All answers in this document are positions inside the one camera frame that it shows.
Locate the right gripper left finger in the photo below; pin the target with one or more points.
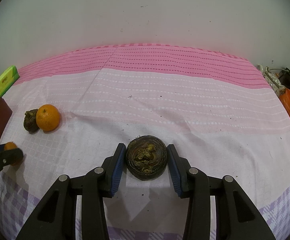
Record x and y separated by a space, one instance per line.
54 217

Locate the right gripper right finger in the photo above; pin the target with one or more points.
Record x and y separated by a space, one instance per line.
236 215

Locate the dark mangosteen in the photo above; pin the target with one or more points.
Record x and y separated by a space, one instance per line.
30 123
146 157

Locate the orange mandarin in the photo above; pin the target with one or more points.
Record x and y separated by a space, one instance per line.
11 146
48 117

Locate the green tissue pack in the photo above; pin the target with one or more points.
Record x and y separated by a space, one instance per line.
8 78

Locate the pink purple checked tablecloth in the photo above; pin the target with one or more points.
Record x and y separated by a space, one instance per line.
217 109

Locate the silver foil bag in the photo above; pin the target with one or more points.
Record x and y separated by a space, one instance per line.
272 80

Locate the black bag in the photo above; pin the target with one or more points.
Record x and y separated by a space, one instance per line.
284 77

